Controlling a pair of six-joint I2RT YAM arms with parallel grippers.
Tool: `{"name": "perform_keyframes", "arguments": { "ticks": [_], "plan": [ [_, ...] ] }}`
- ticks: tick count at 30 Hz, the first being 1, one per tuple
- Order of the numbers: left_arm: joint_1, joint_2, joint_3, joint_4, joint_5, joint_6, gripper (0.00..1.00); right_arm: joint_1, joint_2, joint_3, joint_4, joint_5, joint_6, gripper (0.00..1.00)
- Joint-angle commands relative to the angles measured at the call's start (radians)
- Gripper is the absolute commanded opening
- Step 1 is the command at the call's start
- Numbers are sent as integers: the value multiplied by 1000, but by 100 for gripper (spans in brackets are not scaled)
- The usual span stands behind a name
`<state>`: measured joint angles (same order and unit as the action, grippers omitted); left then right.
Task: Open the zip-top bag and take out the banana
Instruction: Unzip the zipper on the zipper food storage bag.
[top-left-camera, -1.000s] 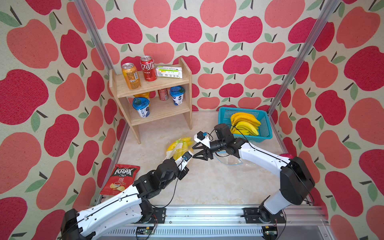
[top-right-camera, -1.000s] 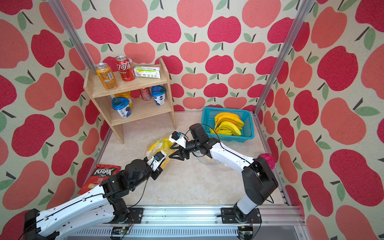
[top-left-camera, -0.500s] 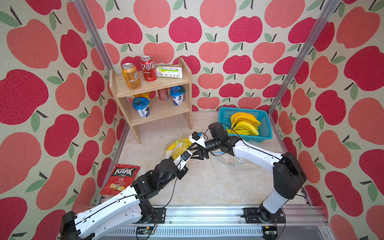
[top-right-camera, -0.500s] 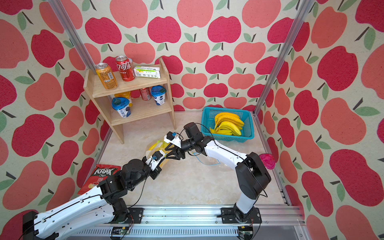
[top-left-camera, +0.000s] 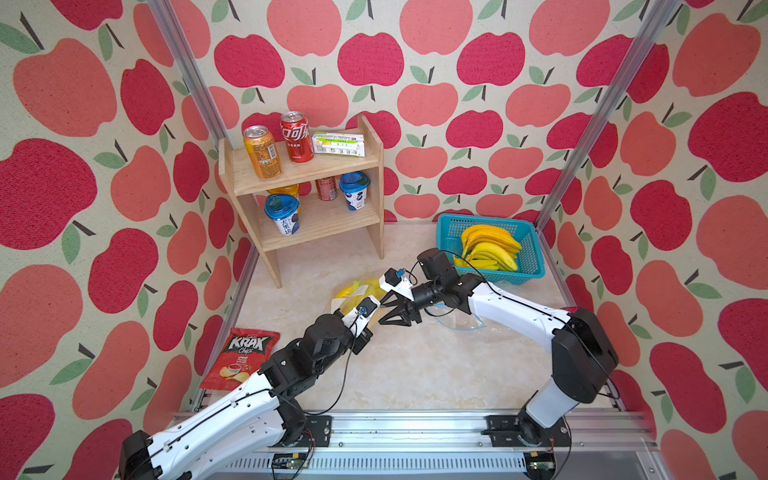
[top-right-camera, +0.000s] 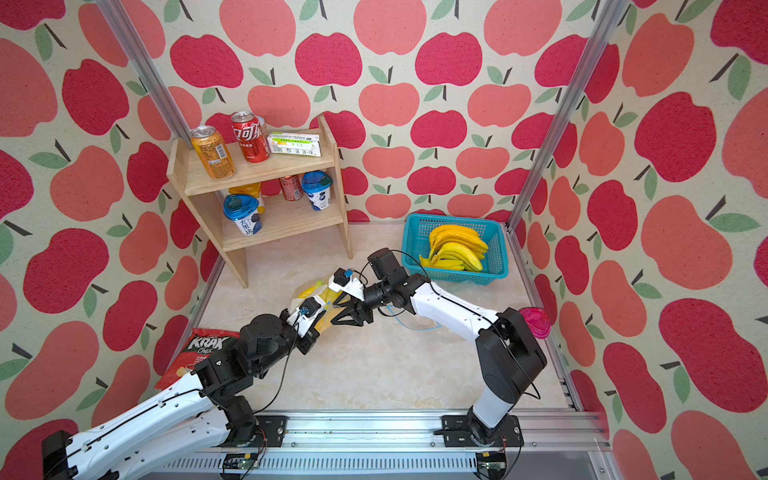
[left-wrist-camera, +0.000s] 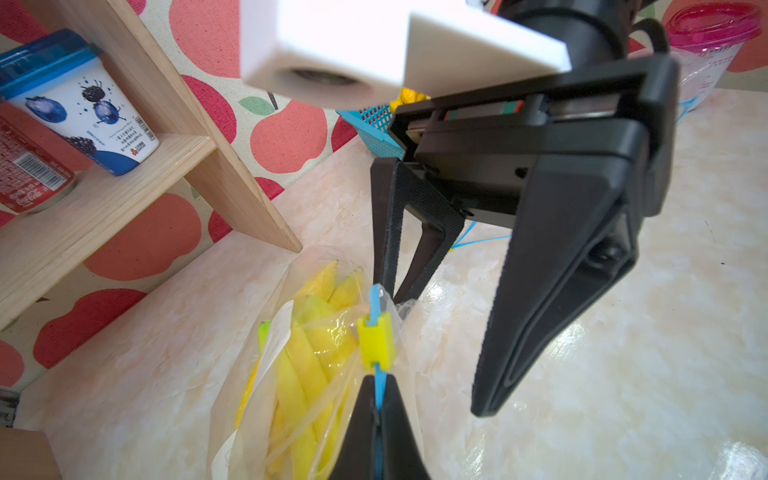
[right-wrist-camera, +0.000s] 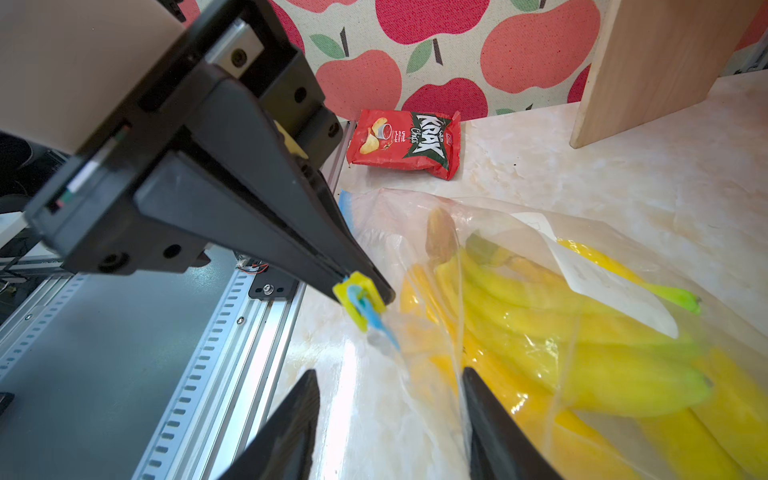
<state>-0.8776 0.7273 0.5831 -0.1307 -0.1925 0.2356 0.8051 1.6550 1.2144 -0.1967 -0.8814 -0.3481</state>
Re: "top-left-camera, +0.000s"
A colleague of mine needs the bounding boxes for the yellow banana bunch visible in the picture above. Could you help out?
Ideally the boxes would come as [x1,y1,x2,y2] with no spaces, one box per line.
[331,279,385,315]
[454,225,522,272]

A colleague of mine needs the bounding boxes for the yellow bananas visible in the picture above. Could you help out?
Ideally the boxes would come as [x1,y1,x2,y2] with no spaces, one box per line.
[454,257,500,271]

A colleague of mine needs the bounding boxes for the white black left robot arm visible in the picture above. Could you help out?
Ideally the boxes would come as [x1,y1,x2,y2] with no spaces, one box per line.
[118,299,377,479]

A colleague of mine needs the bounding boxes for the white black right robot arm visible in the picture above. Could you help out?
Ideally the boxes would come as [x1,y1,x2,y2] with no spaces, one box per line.
[379,248,619,447]

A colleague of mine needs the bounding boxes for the red Krax chips bag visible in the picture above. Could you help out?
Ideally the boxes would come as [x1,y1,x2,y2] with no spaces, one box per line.
[200,328,281,392]

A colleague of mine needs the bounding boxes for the teal plastic basket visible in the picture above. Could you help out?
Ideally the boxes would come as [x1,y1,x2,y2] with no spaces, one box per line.
[436,213,545,285]

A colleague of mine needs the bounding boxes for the wooden two-tier shelf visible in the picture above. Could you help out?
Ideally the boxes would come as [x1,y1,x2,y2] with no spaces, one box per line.
[217,115,386,289]

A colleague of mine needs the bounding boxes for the blue lid yogurt cup back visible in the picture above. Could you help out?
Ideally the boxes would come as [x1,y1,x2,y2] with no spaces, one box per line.
[339,171,370,211]

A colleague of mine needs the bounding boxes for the blue lid yogurt cup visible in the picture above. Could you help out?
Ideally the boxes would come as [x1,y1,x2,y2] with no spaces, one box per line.
[339,171,370,211]
[264,194,300,237]

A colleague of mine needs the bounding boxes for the small red can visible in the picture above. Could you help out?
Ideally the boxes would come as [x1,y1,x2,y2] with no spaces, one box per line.
[315,176,338,202]

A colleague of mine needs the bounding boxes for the blue lid yogurt cup front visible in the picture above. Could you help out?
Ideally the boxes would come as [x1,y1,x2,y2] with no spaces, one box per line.
[264,194,300,237]

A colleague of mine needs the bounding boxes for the yellow container on shelf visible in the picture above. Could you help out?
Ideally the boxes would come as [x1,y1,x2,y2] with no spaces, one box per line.
[267,184,300,199]

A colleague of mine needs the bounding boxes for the white green box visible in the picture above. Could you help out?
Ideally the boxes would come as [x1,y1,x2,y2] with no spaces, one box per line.
[311,132,365,157]

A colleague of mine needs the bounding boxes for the red cola can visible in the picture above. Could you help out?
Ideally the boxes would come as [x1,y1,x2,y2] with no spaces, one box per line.
[280,111,314,163]

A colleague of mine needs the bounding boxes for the orange drink can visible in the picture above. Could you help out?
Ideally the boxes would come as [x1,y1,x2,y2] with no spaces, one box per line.
[243,125,282,180]

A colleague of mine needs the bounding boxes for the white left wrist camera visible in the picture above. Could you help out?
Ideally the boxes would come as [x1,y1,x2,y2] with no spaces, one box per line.
[342,295,381,333]

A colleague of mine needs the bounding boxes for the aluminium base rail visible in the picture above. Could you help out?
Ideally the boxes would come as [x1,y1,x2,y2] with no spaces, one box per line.
[146,409,661,480]

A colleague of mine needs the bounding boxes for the left aluminium corner post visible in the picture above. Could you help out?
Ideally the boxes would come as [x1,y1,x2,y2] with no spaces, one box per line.
[148,0,228,150]

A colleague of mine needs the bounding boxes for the aluminium corner post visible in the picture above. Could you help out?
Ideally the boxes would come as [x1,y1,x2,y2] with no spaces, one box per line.
[148,0,228,150]
[535,0,683,236]

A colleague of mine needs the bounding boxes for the right aluminium corner post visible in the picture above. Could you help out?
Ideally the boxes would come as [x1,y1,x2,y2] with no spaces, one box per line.
[535,0,683,236]

